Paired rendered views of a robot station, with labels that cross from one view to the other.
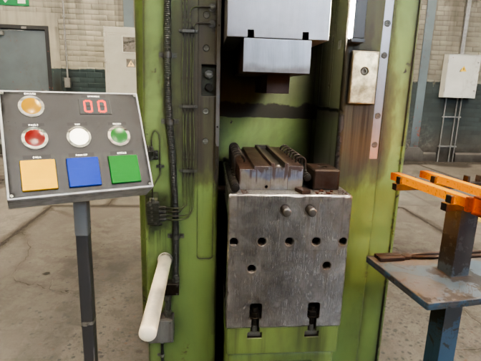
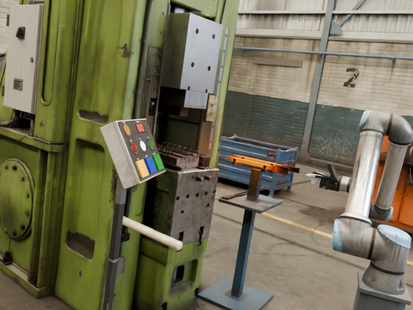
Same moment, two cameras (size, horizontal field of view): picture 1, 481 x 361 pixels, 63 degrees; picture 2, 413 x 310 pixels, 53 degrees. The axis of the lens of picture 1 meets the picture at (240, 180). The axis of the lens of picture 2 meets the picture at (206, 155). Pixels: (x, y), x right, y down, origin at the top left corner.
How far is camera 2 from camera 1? 1.67 m
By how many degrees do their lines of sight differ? 47
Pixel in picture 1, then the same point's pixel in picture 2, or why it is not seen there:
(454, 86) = not seen: hidden behind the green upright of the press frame
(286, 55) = (199, 99)
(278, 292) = (190, 223)
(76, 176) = (150, 168)
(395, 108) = (218, 123)
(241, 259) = (179, 208)
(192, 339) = (126, 270)
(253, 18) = (190, 81)
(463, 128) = not seen: hidden behind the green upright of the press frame
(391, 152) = (215, 145)
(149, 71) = (127, 100)
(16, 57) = not seen: outside the picture
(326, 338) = (203, 245)
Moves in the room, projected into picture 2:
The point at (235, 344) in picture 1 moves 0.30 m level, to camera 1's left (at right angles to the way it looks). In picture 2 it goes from (170, 258) to (128, 269)
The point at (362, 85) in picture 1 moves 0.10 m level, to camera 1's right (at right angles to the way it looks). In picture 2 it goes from (211, 112) to (221, 113)
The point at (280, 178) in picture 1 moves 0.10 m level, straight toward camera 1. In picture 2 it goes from (190, 162) to (201, 166)
